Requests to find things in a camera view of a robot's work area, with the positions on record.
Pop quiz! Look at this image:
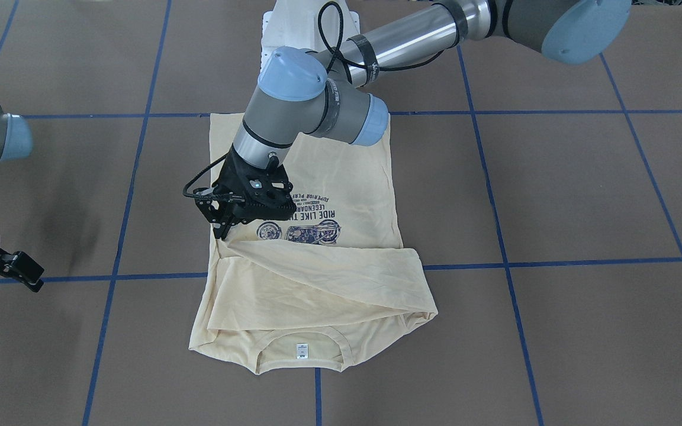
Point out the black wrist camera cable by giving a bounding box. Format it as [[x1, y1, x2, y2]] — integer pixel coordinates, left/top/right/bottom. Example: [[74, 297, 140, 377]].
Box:
[[182, 1, 445, 199]]

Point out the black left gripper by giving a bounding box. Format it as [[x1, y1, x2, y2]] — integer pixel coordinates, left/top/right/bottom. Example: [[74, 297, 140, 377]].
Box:
[[194, 148, 296, 240]]

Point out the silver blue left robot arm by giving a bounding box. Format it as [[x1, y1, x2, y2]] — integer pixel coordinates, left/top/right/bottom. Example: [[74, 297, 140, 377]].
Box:
[[182, 1, 632, 239]]

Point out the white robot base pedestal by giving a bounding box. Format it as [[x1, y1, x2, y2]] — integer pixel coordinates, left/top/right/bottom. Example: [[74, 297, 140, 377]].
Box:
[[260, 1, 361, 69]]

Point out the cream long-sleeve printed shirt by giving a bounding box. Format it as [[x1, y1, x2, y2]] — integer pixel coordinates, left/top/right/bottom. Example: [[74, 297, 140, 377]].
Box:
[[188, 130, 437, 375]]

